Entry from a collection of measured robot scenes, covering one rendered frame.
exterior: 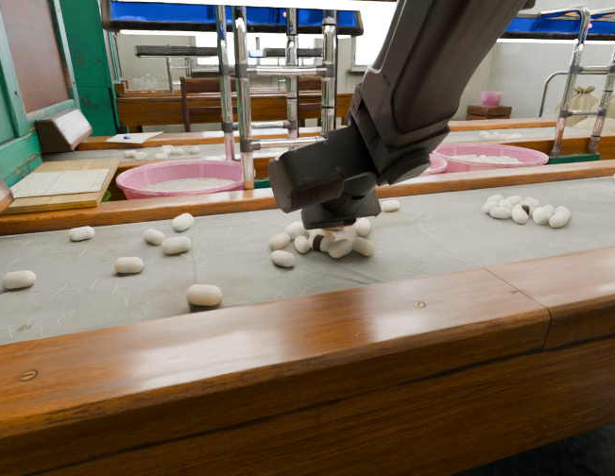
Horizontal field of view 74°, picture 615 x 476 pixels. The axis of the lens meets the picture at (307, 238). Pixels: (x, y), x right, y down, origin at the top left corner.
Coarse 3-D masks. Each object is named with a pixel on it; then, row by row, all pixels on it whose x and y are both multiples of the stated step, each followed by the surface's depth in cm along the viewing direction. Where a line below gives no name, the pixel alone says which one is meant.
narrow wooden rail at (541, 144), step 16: (512, 144) 120; (528, 144) 122; (544, 144) 123; (576, 144) 127; (608, 144) 131; (144, 160) 96; (160, 160) 96; (176, 160) 96; (224, 160) 97; (240, 160) 98; (256, 160) 99; (256, 176) 100; (112, 192) 92
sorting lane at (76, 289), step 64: (512, 192) 80; (576, 192) 80; (0, 256) 53; (64, 256) 53; (128, 256) 53; (192, 256) 53; (256, 256) 53; (320, 256) 53; (384, 256) 53; (448, 256) 53; (512, 256) 53; (0, 320) 40; (64, 320) 40; (128, 320) 40
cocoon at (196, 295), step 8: (192, 288) 41; (200, 288) 41; (208, 288) 41; (216, 288) 41; (192, 296) 41; (200, 296) 41; (208, 296) 41; (216, 296) 41; (200, 304) 41; (208, 304) 41
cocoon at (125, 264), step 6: (120, 258) 48; (126, 258) 48; (132, 258) 48; (138, 258) 48; (114, 264) 48; (120, 264) 48; (126, 264) 48; (132, 264) 48; (138, 264) 48; (120, 270) 48; (126, 270) 48; (132, 270) 48; (138, 270) 48
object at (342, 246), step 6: (342, 240) 52; (348, 240) 53; (330, 246) 52; (336, 246) 51; (342, 246) 52; (348, 246) 52; (330, 252) 52; (336, 252) 51; (342, 252) 52; (348, 252) 53
